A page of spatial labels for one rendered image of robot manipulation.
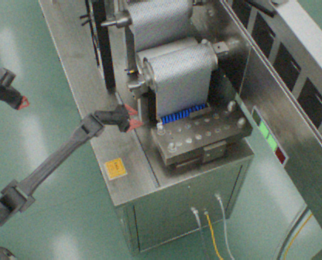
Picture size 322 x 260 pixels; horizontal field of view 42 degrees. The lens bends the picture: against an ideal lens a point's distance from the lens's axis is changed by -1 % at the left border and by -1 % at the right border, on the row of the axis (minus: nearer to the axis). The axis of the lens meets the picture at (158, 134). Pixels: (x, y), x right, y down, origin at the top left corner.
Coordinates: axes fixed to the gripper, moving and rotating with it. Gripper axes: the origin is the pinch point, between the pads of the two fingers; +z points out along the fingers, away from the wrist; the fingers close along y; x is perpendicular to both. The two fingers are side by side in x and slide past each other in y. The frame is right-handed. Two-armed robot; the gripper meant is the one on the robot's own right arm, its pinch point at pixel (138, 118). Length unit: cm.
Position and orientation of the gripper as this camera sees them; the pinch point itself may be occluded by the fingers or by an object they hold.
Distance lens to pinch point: 177.6
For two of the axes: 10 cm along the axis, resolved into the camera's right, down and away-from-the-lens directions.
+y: 3.8, 7.9, -4.9
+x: 4.7, -6.2, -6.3
